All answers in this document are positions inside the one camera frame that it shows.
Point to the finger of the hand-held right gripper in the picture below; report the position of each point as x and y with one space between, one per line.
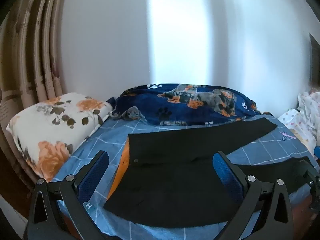
317 152
308 171

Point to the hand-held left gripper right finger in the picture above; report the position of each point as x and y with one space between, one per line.
226 175

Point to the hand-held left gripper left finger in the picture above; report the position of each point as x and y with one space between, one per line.
93 177

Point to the black pants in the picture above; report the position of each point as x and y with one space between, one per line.
175 180

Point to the white polka dot cloth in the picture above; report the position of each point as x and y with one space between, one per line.
300 122

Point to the blue checked bedsheet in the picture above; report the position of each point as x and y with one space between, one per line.
262 152

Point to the white floral pillow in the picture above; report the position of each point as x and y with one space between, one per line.
50 130

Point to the navy dog print blanket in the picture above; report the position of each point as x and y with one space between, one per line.
150 105

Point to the dark panel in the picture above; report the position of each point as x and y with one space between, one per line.
314 55

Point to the beige patterned curtain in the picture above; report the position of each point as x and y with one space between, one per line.
32 67

